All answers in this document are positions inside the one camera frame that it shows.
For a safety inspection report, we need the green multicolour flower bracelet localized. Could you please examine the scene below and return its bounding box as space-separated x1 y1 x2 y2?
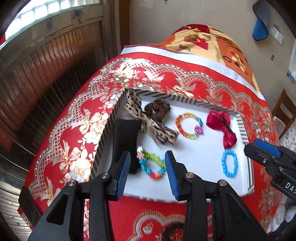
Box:
136 146 167 180

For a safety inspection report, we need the rainbow bead bracelet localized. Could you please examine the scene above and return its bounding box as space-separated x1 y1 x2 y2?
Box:
174 112 204 140

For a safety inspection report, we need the striped white jewelry tray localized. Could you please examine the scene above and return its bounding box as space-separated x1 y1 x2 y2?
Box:
90 89 254 202

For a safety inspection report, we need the floral sheet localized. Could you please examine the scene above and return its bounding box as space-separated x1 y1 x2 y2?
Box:
267 121 296 233

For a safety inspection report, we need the wooden chair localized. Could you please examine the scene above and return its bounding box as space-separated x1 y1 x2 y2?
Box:
272 89 295 138

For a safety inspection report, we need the red floral bed cover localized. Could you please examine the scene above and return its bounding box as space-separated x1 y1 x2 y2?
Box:
17 45 282 241

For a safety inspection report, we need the leopard print ribbon bow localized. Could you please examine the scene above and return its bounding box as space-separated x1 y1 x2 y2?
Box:
125 89 178 145

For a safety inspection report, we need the brown fabric scrunchie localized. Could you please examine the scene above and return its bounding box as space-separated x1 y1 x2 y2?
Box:
144 98 171 123

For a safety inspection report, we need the red satin bow clip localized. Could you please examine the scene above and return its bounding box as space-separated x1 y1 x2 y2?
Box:
206 111 237 149

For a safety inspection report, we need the wooden slatted headboard panel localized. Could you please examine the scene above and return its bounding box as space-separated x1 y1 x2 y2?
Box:
1 1 117 182

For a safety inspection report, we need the orange love print blanket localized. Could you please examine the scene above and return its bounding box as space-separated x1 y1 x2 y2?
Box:
149 24 260 92

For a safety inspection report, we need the blue grey hanging cloth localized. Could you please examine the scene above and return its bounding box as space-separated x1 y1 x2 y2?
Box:
252 0 270 41

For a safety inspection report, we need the blue bead bracelet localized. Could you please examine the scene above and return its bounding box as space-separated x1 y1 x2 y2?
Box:
221 149 239 178

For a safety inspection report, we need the wall poster paper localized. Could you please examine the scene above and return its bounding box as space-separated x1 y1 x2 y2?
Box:
287 40 296 83

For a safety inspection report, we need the white wall switch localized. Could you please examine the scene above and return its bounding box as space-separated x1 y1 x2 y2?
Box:
269 25 283 45

